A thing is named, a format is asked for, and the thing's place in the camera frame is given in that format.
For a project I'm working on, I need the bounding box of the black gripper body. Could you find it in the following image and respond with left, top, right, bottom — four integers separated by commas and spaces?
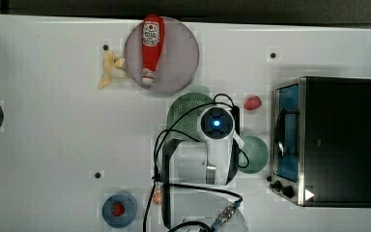
230, 105, 241, 134

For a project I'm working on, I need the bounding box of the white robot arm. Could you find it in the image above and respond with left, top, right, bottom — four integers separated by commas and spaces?
160, 104, 244, 229

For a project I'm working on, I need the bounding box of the red strawberry toy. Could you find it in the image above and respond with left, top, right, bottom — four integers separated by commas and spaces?
243, 96, 262, 111

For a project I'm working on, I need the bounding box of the green mug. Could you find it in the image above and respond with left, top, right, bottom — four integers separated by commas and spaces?
239, 136, 269, 174

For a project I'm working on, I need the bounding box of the grey round plate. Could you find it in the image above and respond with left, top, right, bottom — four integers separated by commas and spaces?
124, 16, 199, 94

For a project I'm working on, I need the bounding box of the black toaster oven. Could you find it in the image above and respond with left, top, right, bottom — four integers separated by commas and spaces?
268, 76, 371, 208

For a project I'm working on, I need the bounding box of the red ketchup bottle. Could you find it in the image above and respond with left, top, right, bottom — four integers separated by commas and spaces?
142, 14, 165, 85

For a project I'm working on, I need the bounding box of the orange slice toy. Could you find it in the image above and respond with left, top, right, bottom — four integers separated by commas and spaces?
152, 190, 162, 205

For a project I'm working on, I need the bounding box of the yellow banana peel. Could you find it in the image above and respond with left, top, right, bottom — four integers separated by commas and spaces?
98, 49, 128, 90

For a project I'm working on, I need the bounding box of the blue bowl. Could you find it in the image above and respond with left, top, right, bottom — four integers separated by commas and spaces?
101, 191, 137, 229

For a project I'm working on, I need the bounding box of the red strawberry in bowl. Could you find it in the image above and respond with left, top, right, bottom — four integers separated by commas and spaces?
112, 202, 126, 217

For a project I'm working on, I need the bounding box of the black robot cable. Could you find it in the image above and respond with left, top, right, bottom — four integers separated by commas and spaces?
142, 93, 251, 232

